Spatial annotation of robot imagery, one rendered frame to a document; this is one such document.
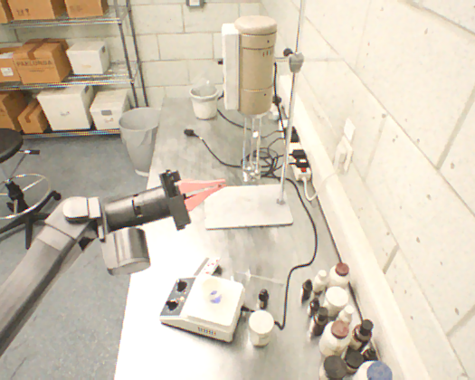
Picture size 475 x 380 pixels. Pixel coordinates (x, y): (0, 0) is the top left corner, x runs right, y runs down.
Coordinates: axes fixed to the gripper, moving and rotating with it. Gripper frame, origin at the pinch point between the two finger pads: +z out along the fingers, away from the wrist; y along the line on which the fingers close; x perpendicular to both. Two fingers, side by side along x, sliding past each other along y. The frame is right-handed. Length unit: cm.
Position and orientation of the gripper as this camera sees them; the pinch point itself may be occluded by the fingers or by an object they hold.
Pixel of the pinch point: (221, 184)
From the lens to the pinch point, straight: 56.7
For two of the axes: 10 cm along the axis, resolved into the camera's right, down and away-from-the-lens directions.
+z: 9.5, -3.0, 0.4
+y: -2.9, -9.5, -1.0
